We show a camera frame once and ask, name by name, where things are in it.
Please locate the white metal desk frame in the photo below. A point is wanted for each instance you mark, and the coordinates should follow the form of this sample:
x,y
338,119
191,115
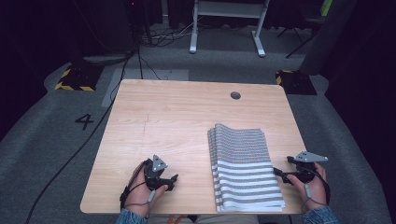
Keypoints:
x,y
230,9

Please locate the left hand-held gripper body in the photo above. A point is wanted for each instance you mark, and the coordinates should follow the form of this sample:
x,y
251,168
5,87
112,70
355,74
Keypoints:
x,y
152,177

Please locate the black stand legs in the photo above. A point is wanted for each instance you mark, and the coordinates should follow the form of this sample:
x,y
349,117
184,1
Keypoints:
x,y
299,37

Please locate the dark round table grommet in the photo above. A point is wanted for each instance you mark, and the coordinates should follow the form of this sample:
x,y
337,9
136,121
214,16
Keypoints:
x,y
235,95

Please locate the green object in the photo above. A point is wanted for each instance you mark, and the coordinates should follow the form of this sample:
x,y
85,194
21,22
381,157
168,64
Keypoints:
x,y
326,6

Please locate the person's right hand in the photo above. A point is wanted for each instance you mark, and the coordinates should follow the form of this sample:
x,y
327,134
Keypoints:
x,y
314,193

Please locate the person's left hand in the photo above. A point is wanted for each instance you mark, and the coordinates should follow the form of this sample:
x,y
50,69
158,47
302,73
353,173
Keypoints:
x,y
139,194

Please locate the grey white striped towel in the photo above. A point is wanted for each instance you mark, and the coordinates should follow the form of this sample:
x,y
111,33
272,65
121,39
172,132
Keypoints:
x,y
246,168

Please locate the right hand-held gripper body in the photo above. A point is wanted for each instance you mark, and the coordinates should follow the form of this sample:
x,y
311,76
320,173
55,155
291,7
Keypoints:
x,y
306,172

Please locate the black base with yellow stripes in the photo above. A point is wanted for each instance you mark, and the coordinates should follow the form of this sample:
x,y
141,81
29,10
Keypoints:
x,y
79,77
295,82

